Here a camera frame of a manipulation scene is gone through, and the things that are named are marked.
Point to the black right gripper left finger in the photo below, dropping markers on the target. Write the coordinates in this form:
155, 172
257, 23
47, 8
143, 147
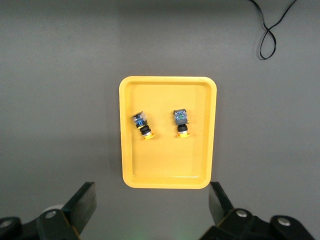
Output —
80, 207

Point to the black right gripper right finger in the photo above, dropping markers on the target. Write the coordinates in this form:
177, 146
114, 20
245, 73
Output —
222, 207

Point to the yellow mushroom push button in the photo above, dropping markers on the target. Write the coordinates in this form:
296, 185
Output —
141, 122
180, 118

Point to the yellow plastic tray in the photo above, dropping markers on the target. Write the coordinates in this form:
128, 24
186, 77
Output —
167, 162

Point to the dark grey table mat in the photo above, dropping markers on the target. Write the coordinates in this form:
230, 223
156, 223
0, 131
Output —
50, 100

